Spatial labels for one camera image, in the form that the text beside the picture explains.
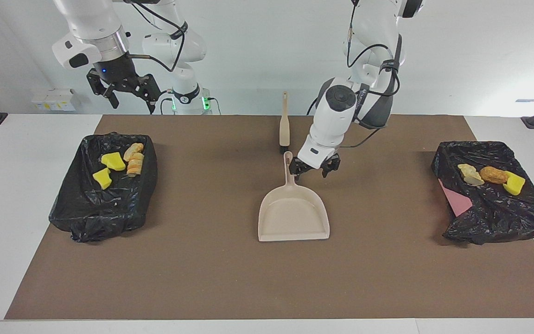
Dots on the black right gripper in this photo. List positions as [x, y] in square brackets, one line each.
[118, 76]

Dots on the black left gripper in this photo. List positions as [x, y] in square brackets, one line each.
[315, 164]

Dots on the pale bread chunk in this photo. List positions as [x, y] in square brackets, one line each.
[133, 150]

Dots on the beige plastic dustpan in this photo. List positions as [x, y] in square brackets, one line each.
[292, 218]

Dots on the beige brush with black bristles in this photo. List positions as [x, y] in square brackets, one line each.
[284, 125]

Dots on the yellow sponge piece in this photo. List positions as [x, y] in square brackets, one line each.
[102, 178]
[113, 161]

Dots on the orange striped croissant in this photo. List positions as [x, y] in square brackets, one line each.
[470, 174]
[135, 167]

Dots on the brown bread roll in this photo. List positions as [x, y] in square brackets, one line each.
[494, 175]

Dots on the green and yellow sponge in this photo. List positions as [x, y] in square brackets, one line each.
[515, 184]

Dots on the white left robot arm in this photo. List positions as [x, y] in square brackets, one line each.
[336, 120]

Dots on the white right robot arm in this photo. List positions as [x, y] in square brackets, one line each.
[95, 28]

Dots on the black trash bag bin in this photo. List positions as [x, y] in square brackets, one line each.
[104, 213]

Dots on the pink bin box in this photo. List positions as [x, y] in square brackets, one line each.
[457, 202]

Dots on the black trash bag on pink box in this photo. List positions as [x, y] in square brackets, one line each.
[494, 213]

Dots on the brown table mat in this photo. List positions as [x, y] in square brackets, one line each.
[267, 278]

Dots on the white wall socket box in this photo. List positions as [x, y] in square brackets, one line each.
[54, 99]

